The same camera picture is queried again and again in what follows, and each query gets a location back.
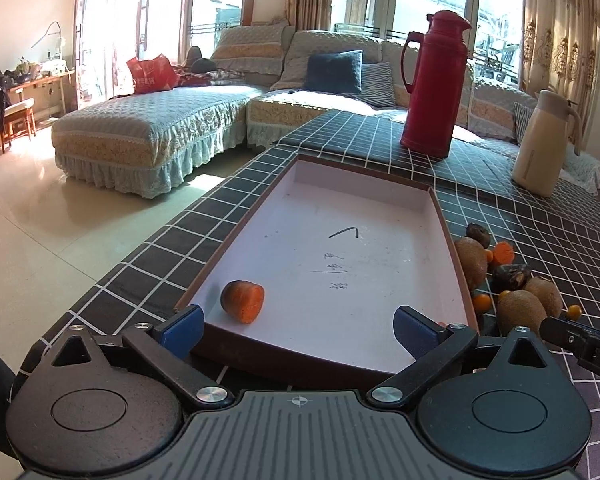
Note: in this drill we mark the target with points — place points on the red thermos flask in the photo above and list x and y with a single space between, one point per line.
430 100

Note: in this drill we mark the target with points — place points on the grey zigzag cushion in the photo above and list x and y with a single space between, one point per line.
524 120
377 82

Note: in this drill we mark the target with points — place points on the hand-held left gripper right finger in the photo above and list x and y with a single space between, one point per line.
416 330

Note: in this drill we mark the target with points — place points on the cream thermos jug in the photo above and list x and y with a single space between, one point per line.
535 150

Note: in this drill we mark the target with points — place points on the brown tray with white inside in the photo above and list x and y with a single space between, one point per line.
340 220

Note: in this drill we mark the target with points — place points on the wooden desk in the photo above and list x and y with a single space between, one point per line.
35 85

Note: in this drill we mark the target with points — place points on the dark brown round fruit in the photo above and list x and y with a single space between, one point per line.
478 234

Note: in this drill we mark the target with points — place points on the dark brown lumpy fruit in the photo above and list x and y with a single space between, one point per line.
512 276

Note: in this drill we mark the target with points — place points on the black checkered tablecloth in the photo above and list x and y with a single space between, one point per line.
230 195

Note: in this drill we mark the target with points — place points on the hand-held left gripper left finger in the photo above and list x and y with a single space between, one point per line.
182 330

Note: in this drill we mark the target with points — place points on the dark blue cushion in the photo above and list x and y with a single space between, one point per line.
332 70

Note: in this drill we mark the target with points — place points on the wooden stool with white seat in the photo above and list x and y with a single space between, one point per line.
17 120

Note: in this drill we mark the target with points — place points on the orange carrot piece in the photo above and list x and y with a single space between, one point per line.
242 301
503 252

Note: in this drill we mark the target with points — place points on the dark patterned blanket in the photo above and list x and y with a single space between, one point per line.
207 74

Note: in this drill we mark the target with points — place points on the white desk lamp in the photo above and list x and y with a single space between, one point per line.
50 40

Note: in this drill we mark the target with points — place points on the red shopping bag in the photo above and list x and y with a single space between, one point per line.
151 74

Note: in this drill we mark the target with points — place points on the quilted sectional sofa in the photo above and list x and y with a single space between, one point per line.
140 125

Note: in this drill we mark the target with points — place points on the brown kiwi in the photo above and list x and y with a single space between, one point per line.
547 295
522 310
470 265

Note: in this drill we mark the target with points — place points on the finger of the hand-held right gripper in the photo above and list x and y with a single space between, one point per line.
585 345

